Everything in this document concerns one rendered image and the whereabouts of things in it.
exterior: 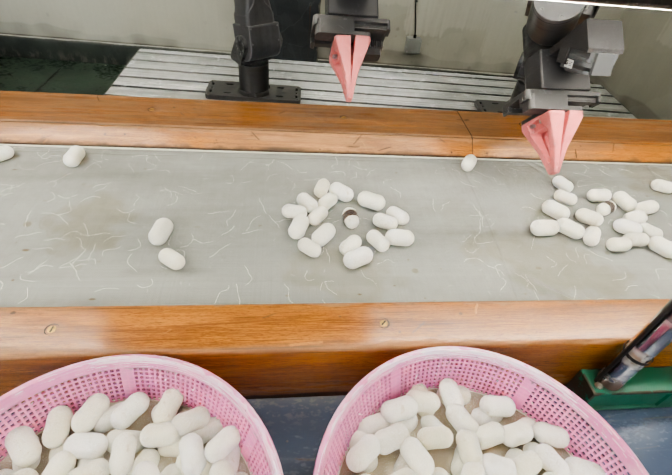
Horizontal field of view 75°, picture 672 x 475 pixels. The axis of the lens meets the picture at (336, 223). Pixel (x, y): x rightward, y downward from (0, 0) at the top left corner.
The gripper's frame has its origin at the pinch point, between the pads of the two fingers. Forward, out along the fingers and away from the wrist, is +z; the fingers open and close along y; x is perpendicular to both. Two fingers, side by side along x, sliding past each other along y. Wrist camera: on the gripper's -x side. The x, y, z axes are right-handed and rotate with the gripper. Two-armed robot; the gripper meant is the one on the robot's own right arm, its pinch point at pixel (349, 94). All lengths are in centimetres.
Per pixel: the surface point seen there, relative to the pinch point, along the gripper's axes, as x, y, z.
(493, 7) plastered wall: 151, 104, -118
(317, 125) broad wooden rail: 11.3, -3.2, 0.5
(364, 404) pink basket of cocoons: -16.1, -1.5, 35.2
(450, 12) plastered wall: 155, 81, -116
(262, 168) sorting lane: 7.8, -11.6, 8.6
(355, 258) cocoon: -6.5, -0.5, 22.1
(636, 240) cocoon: -4.0, 37.3, 19.6
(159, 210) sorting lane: 1.6, -24.1, 15.8
